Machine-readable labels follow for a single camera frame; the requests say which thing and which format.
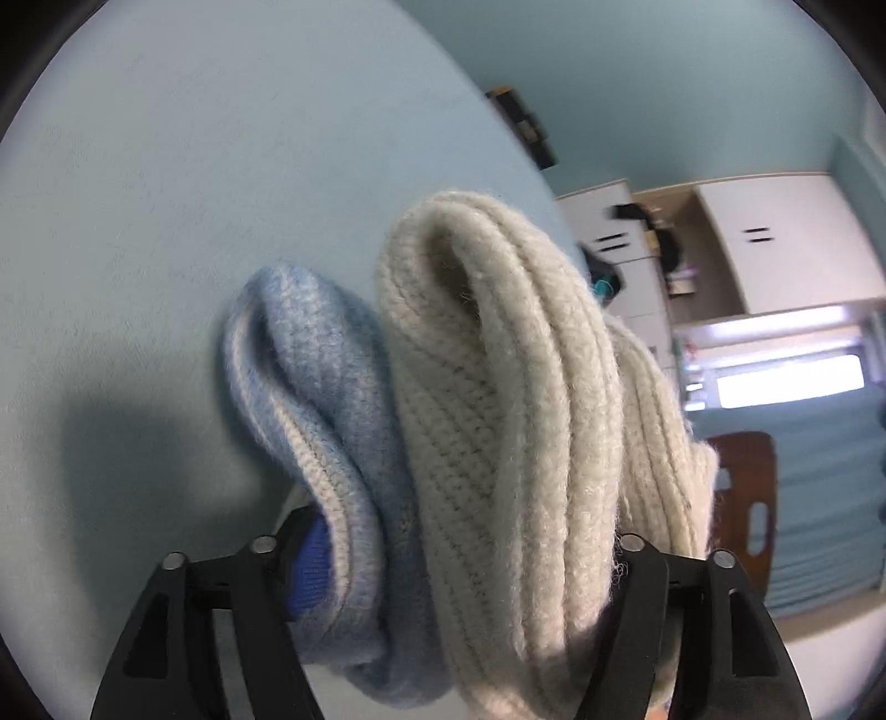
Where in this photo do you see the cream and blue knit sweater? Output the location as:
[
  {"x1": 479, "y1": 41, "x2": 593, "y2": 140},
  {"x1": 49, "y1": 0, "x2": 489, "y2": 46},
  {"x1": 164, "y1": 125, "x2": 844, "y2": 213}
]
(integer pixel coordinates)
[{"x1": 221, "y1": 188, "x2": 721, "y2": 720}]

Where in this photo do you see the bed with blue sheet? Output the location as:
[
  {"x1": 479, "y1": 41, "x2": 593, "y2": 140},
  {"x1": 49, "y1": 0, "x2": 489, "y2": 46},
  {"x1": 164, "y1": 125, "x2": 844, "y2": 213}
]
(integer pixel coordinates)
[{"x1": 0, "y1": 0, "x2": 579, "y2": 720}]

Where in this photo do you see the tall white cabinet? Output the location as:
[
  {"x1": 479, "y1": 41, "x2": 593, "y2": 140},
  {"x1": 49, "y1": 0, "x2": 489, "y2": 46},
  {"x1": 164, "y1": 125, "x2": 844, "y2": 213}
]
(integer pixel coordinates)
[{"x1": 695, "y1": 173, "x2": 886, "y2": 320}]

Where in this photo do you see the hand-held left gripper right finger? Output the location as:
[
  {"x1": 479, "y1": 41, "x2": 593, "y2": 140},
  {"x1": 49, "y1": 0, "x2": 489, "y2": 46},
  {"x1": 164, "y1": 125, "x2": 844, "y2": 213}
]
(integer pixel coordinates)
[{"x1": 578, "y1": 532, "x2": 812, "y2": 720}]

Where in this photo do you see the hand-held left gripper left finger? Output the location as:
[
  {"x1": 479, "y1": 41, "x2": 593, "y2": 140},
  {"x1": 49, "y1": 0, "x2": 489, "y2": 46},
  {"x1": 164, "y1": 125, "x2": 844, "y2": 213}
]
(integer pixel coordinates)
[{"x1": 90, "y1": 508, "x2": 333, "y2": 720}]

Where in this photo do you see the teal curtain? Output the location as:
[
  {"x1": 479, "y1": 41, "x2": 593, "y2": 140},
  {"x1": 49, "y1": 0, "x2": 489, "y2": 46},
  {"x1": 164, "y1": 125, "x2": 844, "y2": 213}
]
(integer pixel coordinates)
[{"x1": 685, "y1": 394, "x2": 886, "y2": 621}]

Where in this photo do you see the brown wooden chair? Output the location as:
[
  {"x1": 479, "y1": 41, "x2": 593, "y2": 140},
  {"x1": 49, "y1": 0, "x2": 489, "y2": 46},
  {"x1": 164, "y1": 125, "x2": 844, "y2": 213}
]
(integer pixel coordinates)
[{"x1": 704, "y1": 430, "x2": 780, "y2": 598}]

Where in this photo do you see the black cloth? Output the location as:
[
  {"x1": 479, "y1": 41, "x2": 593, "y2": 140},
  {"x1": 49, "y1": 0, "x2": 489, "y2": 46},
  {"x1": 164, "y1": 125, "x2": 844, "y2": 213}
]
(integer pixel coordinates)
[{"x1": 607, "y1": 200, "x2": 683, "y2": 275}]

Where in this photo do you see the black and grey box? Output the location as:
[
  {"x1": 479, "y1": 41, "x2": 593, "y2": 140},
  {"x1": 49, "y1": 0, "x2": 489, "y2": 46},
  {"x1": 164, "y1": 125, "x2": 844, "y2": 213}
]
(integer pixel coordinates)
[{"x1": 485, "y1": 84, "x2": 559, "y2": 171}]

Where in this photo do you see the window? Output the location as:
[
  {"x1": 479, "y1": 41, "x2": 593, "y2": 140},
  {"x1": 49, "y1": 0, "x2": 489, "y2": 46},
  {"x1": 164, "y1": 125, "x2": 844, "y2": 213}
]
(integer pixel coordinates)
[{"x1": 682, "y1": 305, "x2": 874, "y2": 414}]

